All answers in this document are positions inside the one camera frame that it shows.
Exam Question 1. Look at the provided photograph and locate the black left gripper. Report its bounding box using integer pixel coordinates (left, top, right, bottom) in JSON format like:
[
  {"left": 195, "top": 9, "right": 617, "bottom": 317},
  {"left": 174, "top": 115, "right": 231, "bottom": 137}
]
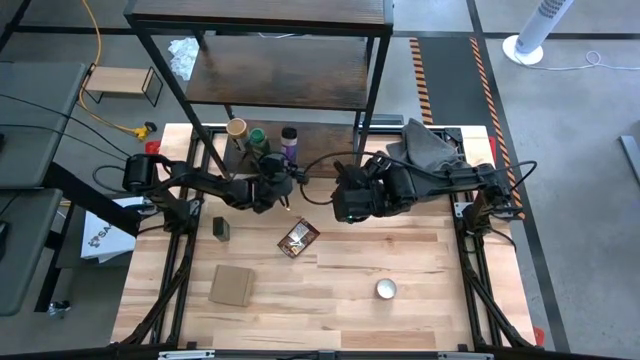
[{"left": 246, "top": 153, "right": 296, "bottom": 214}]

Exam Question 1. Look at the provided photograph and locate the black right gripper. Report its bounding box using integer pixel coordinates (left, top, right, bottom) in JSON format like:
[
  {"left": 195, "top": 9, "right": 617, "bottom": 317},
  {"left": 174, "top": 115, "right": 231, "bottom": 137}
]
[{"left": 333, "top": 154, "right": 417, "bottom": 224}]

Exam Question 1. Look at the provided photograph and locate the purple label spice bottle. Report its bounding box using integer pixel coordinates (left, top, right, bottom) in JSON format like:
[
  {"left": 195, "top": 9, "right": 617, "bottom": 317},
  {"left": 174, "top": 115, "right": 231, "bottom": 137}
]
[{"left": 279, "top": 126, "right": 300, "bottom": 164}]

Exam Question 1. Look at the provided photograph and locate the green label glass spice jar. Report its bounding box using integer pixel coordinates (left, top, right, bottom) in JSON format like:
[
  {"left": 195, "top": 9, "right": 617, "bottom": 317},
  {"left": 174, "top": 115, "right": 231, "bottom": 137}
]
[{"left": 248, "top": 127, "right": 272, "bottom": 159}]

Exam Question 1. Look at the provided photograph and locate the tan lid spice jar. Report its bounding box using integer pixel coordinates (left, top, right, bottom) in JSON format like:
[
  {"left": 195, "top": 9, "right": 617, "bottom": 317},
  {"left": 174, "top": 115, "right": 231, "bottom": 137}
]
[{"left": 225, "top": 117, "right": 250, "bottom": 154}]

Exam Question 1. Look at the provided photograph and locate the brown orange spice pouch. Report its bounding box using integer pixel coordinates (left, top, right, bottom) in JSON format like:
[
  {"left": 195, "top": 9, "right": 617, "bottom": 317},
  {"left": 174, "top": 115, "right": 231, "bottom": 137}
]
[{"left": 276, "top": 218, "right": 321, "bottom": 260}]

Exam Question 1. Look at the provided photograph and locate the green black pepper tin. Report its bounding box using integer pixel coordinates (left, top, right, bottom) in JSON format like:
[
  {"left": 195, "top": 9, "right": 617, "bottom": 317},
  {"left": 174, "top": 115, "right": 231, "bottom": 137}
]
[{"left": 212, "top": 216, "right": 232, "bottom": 244}]

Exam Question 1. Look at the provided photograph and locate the black metal wood shelf unit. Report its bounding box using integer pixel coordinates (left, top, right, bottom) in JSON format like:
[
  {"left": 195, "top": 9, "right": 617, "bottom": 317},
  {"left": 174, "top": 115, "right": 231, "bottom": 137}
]
[{"left": 123, "top": 0, "right": 395, "bottom": 182}]

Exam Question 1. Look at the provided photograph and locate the grey cloth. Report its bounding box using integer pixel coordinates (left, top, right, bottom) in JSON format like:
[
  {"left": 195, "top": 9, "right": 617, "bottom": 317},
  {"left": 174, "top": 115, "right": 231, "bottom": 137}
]
[{"left": 385, "top": 118, "right": 471, "bottom": 174}]

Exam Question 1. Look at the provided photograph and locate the small white round tin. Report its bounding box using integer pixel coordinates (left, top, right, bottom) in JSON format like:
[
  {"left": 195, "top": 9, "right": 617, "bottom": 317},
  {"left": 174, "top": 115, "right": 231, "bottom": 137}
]
[{"left": 375, "top": 277, "right": 398, "bottom": 301}]

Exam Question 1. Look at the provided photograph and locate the tan cardboard box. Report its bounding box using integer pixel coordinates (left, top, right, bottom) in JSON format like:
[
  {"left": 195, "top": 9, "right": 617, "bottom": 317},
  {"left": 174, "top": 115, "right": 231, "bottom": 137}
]
[{"left": 207, "top": 264, "right": 256, "bottom": 307}]

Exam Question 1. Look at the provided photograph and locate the black hazard stripe floor mat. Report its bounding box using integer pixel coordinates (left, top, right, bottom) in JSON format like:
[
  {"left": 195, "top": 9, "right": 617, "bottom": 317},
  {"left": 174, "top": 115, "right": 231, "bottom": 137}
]
[{"left": 408, "top": 35, "right": 527, "bottom": 221}]

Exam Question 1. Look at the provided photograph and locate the white crumpled plastic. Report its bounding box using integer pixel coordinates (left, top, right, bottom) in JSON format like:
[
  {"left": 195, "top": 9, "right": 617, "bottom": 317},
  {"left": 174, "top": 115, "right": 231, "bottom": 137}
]
[{"left": 167, "top": 36, "right": 203, "bottom": 84}]

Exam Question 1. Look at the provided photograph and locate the white logo bag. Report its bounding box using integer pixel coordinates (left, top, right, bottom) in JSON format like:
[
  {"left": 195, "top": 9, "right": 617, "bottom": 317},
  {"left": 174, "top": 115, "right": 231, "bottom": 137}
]
[{"left": 79, "top": 197, "right": 140, "bottom": 264}]

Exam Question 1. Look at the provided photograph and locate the white tower fan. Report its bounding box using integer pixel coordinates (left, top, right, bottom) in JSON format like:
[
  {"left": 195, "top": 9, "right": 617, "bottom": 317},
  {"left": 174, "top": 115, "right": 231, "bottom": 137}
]
[{"left": 501, "top": 0, "right": 576, "bottom": 67}]

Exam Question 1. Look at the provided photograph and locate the grey desk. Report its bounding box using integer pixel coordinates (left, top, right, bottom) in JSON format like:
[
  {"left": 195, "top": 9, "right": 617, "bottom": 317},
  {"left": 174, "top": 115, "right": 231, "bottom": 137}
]
[
  {"left": 0, "top": 61, "right": 88, "bottom": 191},
  {"left": 0, "top": 188, "right": 65, "bottom": 318}
]

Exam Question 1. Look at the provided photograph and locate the grey metal bar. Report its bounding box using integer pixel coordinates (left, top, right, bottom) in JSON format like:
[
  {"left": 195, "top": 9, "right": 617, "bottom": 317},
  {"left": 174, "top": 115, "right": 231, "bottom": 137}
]
[{"left": 618, "top": 134, "right": 640, "bottom": 186}]

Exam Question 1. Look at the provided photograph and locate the silver caster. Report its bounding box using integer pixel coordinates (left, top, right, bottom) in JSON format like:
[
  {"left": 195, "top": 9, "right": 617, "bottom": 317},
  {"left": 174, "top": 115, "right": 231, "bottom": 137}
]
[{"left": 47, "top": 299, "right": 72, "bottom": 319}]

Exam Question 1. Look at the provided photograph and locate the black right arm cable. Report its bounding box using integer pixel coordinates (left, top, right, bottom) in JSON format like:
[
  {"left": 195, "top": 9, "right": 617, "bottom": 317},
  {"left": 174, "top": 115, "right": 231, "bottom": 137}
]
[{"left": 298, "top": 149, "right": 539, "bottom": 206}]

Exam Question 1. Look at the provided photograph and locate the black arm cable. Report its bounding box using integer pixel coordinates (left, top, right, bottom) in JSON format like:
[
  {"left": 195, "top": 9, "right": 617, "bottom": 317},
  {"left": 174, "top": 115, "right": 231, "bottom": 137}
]
[
  {"left": 298, "top": 149, "right": 539, "bottom": 206},
  {"left": 92, "top": 164, "right": 132, "bottom": 194}
]

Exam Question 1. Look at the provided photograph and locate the black table rig frame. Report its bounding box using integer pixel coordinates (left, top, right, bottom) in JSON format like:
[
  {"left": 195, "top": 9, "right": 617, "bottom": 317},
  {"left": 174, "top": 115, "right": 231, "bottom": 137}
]
[{"left": 112, "top": 124, "right": 540, "bottom": 360}]

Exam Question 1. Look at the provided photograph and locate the yellow cable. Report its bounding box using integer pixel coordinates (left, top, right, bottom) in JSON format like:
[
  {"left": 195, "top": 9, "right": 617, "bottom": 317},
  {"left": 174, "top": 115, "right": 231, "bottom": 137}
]
[{"left": 77, "top": 0, "right": 159, "bottom": 142}]

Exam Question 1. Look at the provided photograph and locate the small wood wire riser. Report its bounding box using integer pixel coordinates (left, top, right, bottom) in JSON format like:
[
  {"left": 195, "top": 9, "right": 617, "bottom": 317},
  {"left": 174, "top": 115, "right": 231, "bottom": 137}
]
[{"left": 81, "top": 63, "right": 165, "bottom": 108}]

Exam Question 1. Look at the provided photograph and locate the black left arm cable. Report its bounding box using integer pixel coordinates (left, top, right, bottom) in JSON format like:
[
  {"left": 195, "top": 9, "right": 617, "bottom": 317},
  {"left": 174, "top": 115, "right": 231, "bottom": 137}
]
[{"left": 92, "top": 164, "right": 132, "bottom": 194}]

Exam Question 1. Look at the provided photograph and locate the silver metal bracket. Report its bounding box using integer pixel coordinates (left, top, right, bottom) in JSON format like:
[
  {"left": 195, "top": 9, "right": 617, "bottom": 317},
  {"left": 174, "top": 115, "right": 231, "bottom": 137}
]
[
  {"left": 158, "top": 350, "right": 216, "bottom": 360},
  {"left": 437, "top": 351, "right": 494, "bottom": 360}
]

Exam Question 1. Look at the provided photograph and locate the white fan cable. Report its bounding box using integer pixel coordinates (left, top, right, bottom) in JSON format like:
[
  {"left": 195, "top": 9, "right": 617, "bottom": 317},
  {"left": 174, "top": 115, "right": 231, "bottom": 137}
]
[{"left": 519, "top": 48, "right": 640, "bottom": 73}]

